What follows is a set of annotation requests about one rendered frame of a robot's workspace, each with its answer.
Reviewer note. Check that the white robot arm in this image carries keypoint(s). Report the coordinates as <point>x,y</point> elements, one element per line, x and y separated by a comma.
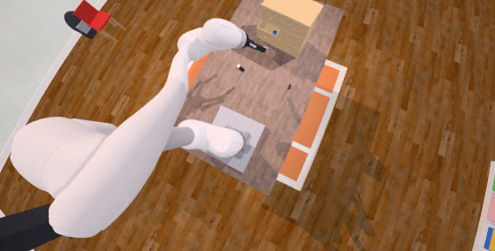
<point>94,178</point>

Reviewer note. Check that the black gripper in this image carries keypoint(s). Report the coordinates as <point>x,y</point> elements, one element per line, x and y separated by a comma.
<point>253,45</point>

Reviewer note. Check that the light wooden chest of drawers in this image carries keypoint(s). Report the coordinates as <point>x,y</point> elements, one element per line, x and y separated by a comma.
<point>302,11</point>

